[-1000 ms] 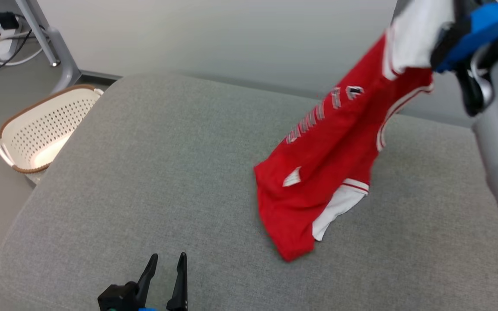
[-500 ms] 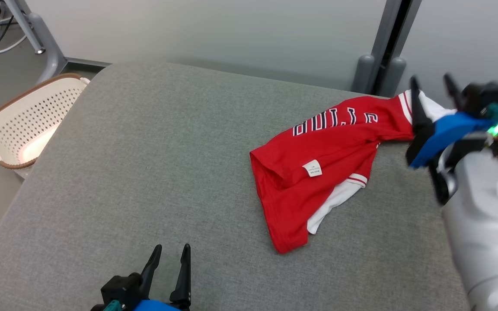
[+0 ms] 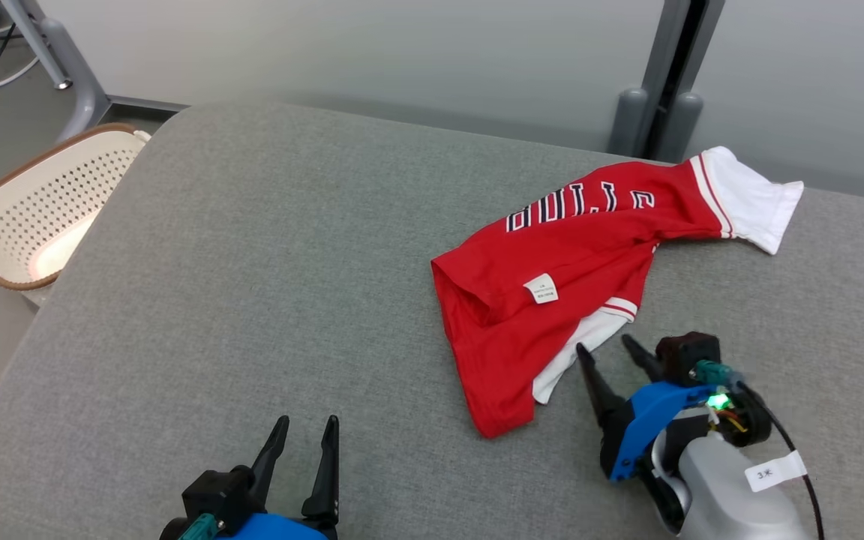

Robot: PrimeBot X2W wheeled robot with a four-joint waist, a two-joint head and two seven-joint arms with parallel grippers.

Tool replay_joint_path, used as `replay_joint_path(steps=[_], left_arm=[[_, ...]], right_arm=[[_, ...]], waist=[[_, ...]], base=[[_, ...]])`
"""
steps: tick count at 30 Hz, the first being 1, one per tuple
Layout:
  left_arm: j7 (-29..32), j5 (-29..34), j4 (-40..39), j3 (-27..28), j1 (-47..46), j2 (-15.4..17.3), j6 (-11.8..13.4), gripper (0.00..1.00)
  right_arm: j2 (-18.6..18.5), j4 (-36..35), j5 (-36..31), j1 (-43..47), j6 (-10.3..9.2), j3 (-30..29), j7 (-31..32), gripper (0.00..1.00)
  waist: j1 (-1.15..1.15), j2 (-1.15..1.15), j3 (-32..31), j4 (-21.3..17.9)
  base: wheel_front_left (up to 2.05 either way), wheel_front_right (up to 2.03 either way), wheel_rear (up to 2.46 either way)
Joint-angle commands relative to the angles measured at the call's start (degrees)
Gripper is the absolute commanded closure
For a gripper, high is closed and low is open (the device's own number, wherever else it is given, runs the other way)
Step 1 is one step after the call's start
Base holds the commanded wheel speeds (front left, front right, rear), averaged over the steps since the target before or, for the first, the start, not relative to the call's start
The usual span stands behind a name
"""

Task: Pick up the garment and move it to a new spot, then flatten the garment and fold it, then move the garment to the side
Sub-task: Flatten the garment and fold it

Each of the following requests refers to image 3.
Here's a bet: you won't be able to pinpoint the white floor cable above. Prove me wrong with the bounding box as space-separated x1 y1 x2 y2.
0 56 43 92

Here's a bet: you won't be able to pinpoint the white right cable label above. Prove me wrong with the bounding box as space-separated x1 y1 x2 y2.
745 450 808 493

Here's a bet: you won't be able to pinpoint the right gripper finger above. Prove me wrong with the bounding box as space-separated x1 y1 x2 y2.
622 334 666 384
576 343 626 422

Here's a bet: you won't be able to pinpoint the cream perforated laundry basket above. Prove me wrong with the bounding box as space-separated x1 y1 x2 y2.
0 123 152 292

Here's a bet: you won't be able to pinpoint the grey metal partition post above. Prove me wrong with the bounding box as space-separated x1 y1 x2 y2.
608 0 725 164

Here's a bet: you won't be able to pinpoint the grey metal table leg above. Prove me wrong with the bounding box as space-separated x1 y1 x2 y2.
0 0 112 143

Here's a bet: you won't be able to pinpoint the grey fabric sofa cushion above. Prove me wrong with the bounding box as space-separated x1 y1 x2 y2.
0 101 864 540

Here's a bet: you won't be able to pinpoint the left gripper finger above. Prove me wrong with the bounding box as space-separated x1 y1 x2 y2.
250 416 290 508
301 415 341 535

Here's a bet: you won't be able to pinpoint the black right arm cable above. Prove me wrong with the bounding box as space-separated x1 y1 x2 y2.
694 360 825 540

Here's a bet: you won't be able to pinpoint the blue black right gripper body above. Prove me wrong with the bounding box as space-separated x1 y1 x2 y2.
599 381 772 481

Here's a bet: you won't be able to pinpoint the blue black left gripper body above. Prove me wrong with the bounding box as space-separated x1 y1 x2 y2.
160 512 338 540

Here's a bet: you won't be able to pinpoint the red Bulls T-shirt white sleeves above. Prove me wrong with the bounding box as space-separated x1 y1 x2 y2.
430 145 805 440

